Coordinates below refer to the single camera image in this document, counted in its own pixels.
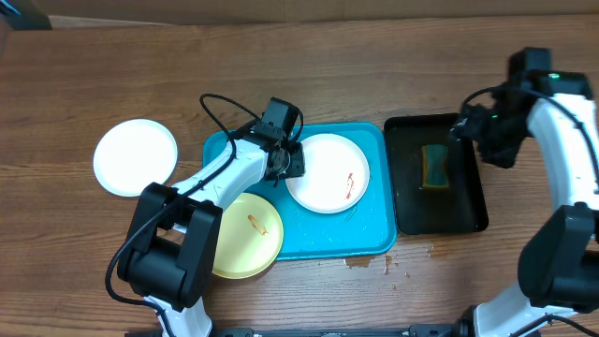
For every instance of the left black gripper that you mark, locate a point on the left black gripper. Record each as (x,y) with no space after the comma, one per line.
(299,168)

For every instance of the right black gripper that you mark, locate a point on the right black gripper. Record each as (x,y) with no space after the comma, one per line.
(496,153)

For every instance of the white plate with red smear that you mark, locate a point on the white plate with red smear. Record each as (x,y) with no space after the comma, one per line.
(336,175)

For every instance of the green yellow sponge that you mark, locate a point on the green yellow sponge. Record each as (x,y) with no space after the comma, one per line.
(434,174)

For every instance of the white plate with brown smear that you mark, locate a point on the white plate with brown smear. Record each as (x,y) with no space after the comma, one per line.
(134,154)

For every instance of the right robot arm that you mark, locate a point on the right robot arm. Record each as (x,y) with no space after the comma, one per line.
(557,273)

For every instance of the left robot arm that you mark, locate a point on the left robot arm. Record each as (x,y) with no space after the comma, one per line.
(167,257)

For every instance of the black water tray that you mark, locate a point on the black water tray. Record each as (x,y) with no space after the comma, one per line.
(460,208)

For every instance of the yellow plate with smear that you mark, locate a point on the yellow plate with smear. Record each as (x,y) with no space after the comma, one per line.
(250,238)

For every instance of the dark object top-left corner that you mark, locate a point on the dark object top-left corner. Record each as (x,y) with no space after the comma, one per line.
(24,15)

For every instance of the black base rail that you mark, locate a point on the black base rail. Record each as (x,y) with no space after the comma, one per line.
(417,330)

